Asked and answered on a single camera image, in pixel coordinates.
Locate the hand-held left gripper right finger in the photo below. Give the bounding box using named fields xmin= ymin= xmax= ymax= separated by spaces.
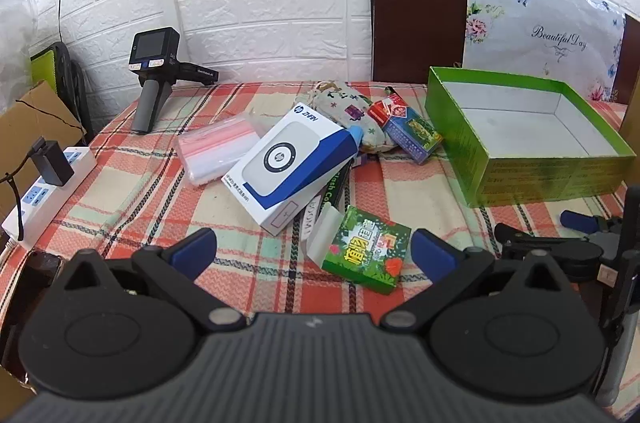
xmin=380 ymin=228 xmax=577 ymax=334

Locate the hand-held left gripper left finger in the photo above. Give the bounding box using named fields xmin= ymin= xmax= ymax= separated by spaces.
xmin=59 ymin=228 xmax=246 ymax=334

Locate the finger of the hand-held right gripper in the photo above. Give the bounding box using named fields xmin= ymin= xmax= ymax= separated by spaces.
xmin=494 ymin=223 xmax=608 ymax=285
xmin=560 ymin=209 xmax=625 ymax=238

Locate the small green printed box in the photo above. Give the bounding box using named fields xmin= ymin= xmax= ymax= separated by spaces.
xmin=306 ymin=205 xmax=412 ymax=300

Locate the green cardboard box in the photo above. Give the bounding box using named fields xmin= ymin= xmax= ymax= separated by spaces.
xmin=424 ymin=66 xmax=637 ymax=208

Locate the pack of clear zip bags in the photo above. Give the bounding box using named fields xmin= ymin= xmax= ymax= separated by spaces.
xmin=176 ymin=113 xmax=262 ymax=189

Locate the white blue device box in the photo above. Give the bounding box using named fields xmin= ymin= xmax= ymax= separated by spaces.
xmin=221 ymin=105 xmax=363 ymax=237

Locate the blue red card box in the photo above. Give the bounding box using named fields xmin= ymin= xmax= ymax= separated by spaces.
xmin=367 ymin=98 xmax=444 ymax=165

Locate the floral fabric pouch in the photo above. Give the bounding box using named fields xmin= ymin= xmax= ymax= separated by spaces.
xmin=304 ymin=80 xmax=397 ymax=155

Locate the plaid tablecloth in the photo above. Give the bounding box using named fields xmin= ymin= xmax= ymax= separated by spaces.
xmin=0 ymin=79 xmax=632 ymax=423

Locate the black slim box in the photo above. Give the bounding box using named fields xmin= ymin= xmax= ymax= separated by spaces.
xmin=299 ymin=163 xmax=352 ymax=245

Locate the white power strip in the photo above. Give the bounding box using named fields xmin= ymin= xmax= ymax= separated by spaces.
xmin=1 ymin=145 xmax=99 ymax=250

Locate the black power adapter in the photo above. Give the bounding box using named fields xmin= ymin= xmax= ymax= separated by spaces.
xmin=30 ymin=138 xmax=75 ymax=188

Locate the dark phone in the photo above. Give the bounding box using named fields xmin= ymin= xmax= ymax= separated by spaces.
xmin=0 ymin=250 xmax=64 ymax=356

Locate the brown cardboard box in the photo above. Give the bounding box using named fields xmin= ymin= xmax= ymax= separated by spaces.
xmin=0 ymin=79 xmax=87 ymax=234

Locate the green black folding chair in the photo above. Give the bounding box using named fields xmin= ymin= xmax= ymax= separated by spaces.
xmin=29 ymin=42 xmax=95 ymax=143

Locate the brown wooden board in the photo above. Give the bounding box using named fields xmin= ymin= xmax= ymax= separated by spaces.
xmin=370 ymin=0 xmax=640 ymax=105

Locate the clear plastic bag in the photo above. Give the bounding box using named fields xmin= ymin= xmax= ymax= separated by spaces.
xmin=0 ymin=0 xmax=41 ymax=114

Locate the black adapter cable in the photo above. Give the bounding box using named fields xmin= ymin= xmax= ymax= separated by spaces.
xmin=4 ymin=142 xmax=51 ymax=244

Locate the black handheld camera device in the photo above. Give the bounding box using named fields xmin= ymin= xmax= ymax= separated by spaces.
xmin=128 ymin=28 xmax=219 ymax=135

